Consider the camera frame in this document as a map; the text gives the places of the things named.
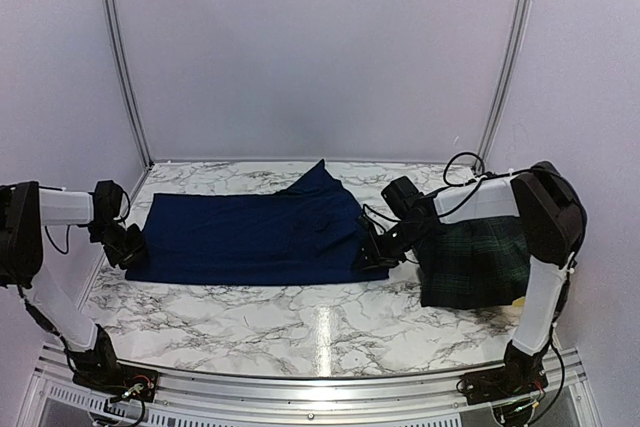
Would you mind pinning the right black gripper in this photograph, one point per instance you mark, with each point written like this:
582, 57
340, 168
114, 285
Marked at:
379, 257

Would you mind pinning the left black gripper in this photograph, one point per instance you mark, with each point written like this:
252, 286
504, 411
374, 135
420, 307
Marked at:
137, 246

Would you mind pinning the navy blue t-shirt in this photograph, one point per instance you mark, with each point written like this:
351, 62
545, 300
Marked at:
305, 234

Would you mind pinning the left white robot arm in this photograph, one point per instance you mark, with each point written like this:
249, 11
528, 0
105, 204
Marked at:
28, 210

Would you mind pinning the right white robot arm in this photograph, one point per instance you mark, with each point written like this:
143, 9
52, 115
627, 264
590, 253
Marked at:
552, 220

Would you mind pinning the dark green plaid garment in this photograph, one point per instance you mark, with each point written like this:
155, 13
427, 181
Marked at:
473, 264

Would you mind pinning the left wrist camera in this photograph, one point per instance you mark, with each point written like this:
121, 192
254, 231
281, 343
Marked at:
111, 202

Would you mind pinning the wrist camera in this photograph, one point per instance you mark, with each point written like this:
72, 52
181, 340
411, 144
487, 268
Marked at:
111, 202
400, 195

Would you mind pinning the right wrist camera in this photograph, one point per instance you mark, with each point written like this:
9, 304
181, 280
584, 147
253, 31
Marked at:
400, 195

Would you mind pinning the right aluminium frame post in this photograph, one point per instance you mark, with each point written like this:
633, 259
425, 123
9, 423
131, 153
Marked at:
515, 41

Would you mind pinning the aluminium frame post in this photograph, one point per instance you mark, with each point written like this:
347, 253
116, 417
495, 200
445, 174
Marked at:
125, 82
515, 41

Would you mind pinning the front aluminium rail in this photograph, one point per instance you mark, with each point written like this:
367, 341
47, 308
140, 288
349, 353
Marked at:
185, 398

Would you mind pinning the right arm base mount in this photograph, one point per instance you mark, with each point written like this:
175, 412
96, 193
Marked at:
500, 383

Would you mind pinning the left aluminium frame post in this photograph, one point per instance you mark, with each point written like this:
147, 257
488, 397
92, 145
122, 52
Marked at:
125, 82

